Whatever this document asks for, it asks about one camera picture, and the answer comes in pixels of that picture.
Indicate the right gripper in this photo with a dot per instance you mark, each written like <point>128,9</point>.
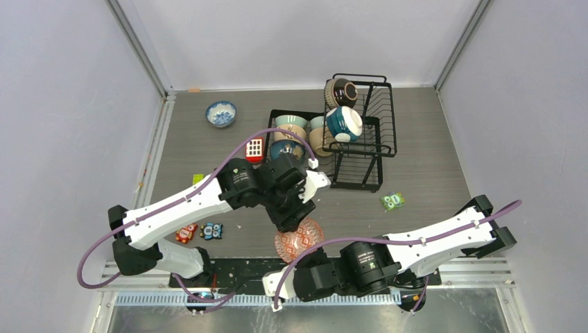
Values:
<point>320,253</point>

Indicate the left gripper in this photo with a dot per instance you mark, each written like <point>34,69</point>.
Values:
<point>286,222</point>

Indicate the blue zigzag pattern bowl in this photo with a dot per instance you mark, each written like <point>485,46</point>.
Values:
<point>289,245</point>

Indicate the black wire dish rack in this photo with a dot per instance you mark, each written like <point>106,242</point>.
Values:
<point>359,165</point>

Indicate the white blue floral bowl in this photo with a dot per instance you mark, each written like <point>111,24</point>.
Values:
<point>221,114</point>

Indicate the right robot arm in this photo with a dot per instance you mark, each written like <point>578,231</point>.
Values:
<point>472,231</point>

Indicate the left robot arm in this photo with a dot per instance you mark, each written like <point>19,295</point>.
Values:
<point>140,244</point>

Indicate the dark blue glazed bowl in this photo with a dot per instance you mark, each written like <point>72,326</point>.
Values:
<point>287,146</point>

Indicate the red white toy block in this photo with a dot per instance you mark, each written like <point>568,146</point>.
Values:
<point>254,150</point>

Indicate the beige bowl with bird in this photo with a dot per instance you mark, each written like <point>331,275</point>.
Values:
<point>296,133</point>

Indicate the beige plain bowl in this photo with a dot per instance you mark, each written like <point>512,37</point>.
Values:
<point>320,139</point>

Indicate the light teal ribbed bowl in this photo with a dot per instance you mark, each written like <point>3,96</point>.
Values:
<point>317,122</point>

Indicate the green white toy car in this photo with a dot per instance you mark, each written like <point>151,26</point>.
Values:
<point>197,178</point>

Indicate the blue owl toy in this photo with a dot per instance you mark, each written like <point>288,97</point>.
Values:
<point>211,231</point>

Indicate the teal white dotted bowl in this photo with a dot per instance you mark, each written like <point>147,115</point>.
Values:
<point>345,124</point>

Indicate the brown striped bowl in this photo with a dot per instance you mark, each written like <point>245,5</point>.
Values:
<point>339,92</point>

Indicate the green owl toy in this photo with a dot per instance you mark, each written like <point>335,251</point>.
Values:
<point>392,201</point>

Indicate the red owl toy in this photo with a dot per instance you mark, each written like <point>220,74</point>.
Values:
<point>185,234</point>

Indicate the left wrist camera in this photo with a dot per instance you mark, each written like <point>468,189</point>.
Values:
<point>314,182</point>

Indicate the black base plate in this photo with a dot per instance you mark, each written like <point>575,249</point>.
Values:
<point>260,276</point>

